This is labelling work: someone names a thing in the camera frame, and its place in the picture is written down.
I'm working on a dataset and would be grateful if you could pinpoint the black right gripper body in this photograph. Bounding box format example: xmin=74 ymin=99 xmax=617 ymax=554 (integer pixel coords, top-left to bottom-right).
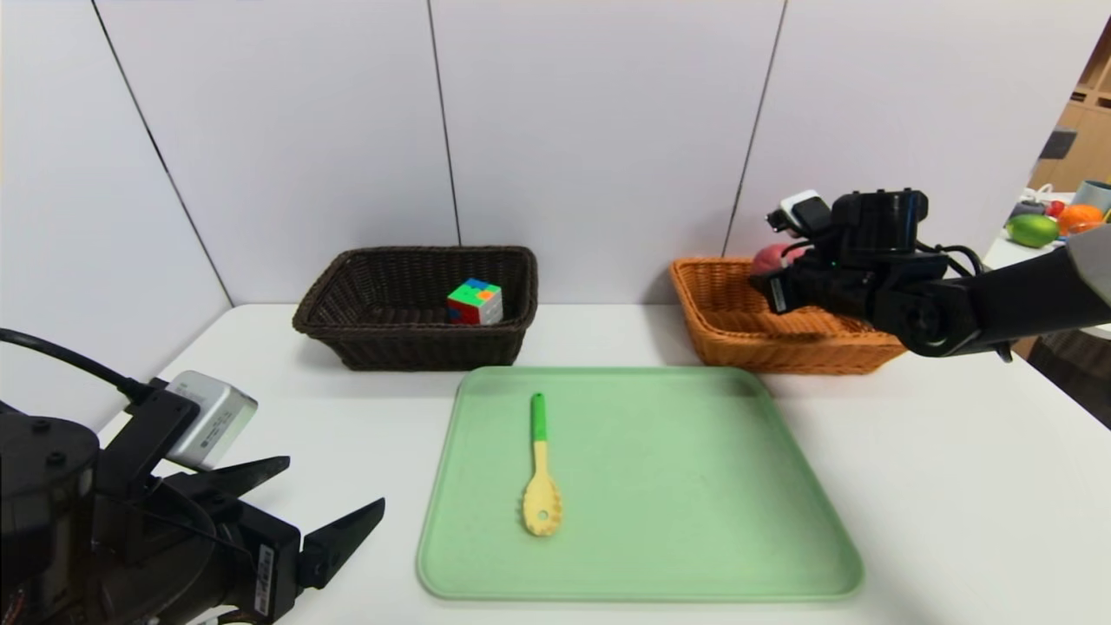
xmin=760 ymin=260 xmax=871 ymax=317

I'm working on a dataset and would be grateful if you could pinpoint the red peach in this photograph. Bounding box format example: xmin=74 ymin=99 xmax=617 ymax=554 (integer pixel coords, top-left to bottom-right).
xmin=751 ymin=244 xmax=808 ymax=278

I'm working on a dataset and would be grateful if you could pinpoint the colourful puzzle cube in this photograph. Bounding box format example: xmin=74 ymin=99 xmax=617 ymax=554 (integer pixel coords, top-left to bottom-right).
xmin=446 ymin=278 xmax=504 ymax=327

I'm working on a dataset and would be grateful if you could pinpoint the yellow pasta spoon green handle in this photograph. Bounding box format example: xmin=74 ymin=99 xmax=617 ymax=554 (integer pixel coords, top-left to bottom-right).
xmin=521 ymin=392 xmax=564 ymax=537

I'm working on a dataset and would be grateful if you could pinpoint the orange wicker basket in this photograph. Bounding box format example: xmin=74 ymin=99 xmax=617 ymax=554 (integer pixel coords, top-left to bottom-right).
xmin=668 ymin=257 xmax=909 ymax=376

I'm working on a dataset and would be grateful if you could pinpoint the dark brown wicker basket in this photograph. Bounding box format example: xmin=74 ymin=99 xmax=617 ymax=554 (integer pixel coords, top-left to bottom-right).
xmin=292 ymin=246 xmax=540 ymax=372

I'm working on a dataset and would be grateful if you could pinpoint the light green plastic tray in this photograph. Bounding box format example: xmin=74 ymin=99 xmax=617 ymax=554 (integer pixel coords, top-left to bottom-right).
xmin=416 ymin=365 xmax=865 ymax=602

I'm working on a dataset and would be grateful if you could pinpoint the white side table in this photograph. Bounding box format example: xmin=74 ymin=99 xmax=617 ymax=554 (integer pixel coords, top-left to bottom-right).
xmin=983 ymin=193 xmax=1111 ymax=341

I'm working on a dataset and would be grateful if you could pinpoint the green round fruit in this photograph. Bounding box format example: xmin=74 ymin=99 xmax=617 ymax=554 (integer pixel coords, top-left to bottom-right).
xmin=1005 ymin=214 xmax=1061 ymax=250

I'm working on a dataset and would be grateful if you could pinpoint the orange round fruit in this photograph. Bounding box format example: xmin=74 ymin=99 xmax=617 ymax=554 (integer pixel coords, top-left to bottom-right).
xmin=1057 ymin=205 xmax=1105 ymax=235

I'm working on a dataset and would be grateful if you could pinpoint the wooden shelf unit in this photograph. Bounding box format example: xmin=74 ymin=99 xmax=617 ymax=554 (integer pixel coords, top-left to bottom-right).
xmin=1026 ymin=9 xmax=1111 ymax=196

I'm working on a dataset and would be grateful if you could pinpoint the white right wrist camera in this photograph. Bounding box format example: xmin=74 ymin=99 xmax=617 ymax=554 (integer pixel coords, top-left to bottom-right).
xmin=766 ymin=190 xmax=833 ymax=238

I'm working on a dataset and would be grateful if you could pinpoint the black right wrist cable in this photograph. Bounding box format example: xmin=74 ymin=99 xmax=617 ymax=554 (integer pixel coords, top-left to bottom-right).
xmin=918 ymin=243 xmax=987 ymax=279

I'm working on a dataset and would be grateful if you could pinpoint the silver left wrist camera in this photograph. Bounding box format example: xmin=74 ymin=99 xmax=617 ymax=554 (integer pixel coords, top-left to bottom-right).
xmin=164 ymin=371 xmax=260 ymax=472

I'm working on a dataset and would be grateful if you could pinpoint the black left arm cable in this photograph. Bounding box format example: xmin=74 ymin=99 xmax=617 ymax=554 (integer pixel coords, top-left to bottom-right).
xmin=0 ymin=328 xmax=154 ymax=405

